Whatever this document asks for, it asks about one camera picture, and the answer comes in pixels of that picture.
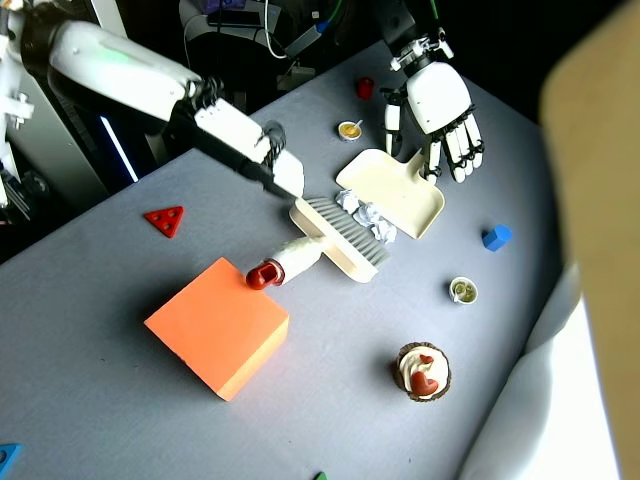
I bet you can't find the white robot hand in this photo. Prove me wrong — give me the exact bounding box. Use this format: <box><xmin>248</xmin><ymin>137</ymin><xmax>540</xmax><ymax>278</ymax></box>
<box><xmin>382</xmin><ymin>62</ymin><xmax>486</xmax><ymax>184</ymax></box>
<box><xmin>48</xmin><ymin>20</ymin><xmax>306</xmax><ymax>200</ymax></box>

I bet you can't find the cream plastic dustpan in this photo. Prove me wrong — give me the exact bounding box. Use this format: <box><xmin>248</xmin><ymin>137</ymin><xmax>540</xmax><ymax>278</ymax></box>
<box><xmin>335</xmin><ymin>147</ymin><xmax>446</xmax><ymax>240</ymax></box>

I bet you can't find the cream hand broom red cap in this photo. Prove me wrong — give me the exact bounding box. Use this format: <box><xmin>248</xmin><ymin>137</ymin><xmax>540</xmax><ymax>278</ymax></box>
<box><xmin>244</xmin><ymin>196</ymin><xmax>392</xmax><ymax>291</ymax></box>

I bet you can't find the grey column with light strip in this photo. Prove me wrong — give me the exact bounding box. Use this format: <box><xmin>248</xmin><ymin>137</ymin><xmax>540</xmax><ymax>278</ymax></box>
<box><xmin>9</xmin><ymin>69</ymin><xmax>140</xmax><ymax>196</ymax></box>

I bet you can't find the toy bowl with yellow food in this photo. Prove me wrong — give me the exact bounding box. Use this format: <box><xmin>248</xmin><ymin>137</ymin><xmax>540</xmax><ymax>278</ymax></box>
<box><xmin>337</xmin><ymin>118</ymin><xmax>364</xmax><ymax>143</ymax></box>

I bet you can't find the flat black device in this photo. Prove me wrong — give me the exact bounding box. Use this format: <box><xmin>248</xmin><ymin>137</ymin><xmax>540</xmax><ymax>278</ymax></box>
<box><xmin>207</xmin><ymin>7</ymin><xmax>281</xmax><ymax>29</ymax></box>

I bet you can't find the crumpled white paper ball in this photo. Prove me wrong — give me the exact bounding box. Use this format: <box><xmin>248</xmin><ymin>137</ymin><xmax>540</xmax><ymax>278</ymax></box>
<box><xmin>335</xmin><ymin>188</ymin><xmax>362</xmax><ymax>214</ymax></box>
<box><xmin>352</xmin><ymin>200</ymin><xmax>384</xmax><ymax>229</ymax></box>
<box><xmin>370</xmin><ymin>219</ymin><xmax>399</xmax><ymax>246</ymax></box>

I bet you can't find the grey plug with blue end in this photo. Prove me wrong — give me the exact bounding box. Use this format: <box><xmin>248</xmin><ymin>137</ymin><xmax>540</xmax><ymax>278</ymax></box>
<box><xmin>284</xmin><ymin>19</ymin><xmax>330</xmax><ymax>57</ymax></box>

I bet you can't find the blue hexagonal block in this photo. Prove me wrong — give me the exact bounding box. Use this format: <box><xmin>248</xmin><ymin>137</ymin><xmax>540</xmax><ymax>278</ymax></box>
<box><xmin>481</xmin><ymin>224</ymin><xmax>514</xmax><ymax>253</ymax></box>

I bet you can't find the red triangle block with holes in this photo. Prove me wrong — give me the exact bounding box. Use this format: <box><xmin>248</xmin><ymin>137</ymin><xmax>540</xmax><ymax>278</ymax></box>
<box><xmin>143</xmin><ymin>204</ymin><xmax>185</xmax><ymax>239</ymax></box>

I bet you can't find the tan blurred panel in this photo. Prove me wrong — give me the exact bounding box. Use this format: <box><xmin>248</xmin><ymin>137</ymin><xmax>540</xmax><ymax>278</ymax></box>
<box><xmin>542</xmin><ymin>0</ymin><xmax>640</xmax><ymax>480</ymax></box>

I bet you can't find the toy bowl with green soup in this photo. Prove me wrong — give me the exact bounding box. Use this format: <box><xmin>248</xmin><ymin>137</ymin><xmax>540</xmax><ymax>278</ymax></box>
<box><xmin>448</xmin><ymin>275</ymin><xmax>479</xmax><ymax>305</ymax></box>

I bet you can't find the orange foam block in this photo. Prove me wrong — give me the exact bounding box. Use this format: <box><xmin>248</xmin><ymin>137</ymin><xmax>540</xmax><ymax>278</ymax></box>
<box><xmin>143</xmin><ymin>256</ymin><xmax>291</xmax><ymax>403</ymax></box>

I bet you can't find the toy cupcake with red hearts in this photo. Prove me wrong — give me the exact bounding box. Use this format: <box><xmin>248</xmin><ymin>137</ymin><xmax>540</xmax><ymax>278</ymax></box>
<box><xmin>393</xmin><ymin>341</ymin><xmax>454</xmax><ymax>404</ymax></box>

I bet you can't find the grey tablecloth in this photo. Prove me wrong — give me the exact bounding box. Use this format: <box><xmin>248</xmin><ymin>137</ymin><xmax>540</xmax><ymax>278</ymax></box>
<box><xmin>0</xmin><ymin>39</ymin><xmax>584</xmax><ymax>480</ymax></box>

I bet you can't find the white fabric sheet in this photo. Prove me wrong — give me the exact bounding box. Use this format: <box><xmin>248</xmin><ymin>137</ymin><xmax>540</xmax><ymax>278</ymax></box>
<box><xmin>457</xmin><ymin>259</ymin><xmax>624</xmax><ymax>480</ymax></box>

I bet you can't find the blue block with holes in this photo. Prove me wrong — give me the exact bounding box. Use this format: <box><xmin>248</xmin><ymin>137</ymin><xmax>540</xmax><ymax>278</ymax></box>
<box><xmin>0</xmin><ymin>442</ymin><xmax>24</xmax><ymax>480</ymax></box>

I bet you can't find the white cable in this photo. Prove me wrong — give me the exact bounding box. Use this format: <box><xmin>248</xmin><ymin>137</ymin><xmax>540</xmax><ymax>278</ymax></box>
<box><xmin>264</xmin><ymin>4</ymin><xmax>291</xmax><ymax>60</ymax></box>

